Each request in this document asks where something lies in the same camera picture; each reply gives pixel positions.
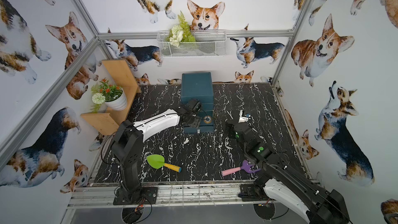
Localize wooden corner shelf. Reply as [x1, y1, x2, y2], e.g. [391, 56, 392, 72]
[80, 59, 141, 135]

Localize green toy shovel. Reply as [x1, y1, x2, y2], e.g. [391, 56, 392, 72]
[146, 154, 181, 173]

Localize teal bottom drawer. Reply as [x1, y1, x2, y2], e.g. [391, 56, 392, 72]
[183, 110, 215, 135]

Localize purple pink toy fork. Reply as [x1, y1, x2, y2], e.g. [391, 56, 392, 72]
[221, 160, 261, 177]

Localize white wire wall basket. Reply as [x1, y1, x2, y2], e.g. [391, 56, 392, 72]
[157, 31, 227, 58]

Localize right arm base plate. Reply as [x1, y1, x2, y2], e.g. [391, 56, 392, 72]
[238, 184, 269, 202]

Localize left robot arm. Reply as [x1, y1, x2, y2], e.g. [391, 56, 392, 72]
[110, 99, 202, 193]

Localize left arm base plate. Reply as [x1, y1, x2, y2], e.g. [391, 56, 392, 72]
[113, 187, 158, 205]

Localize white potted flower plant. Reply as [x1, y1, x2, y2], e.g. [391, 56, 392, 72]
[91, 78, 127, 113]

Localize green fern white flowers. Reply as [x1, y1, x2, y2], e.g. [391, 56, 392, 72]
[165, 11, 196, 47]

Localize orange tape roll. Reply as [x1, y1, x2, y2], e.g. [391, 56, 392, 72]
[203, 116, 212, 124]

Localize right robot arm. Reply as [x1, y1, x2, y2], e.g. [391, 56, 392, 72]
[226, 120, 351, 224]

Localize teal drawer cabinet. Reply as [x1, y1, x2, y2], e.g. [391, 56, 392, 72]
[180, 72, 215, 134]

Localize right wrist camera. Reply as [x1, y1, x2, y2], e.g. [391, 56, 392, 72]
[238, 110, 251, 123]

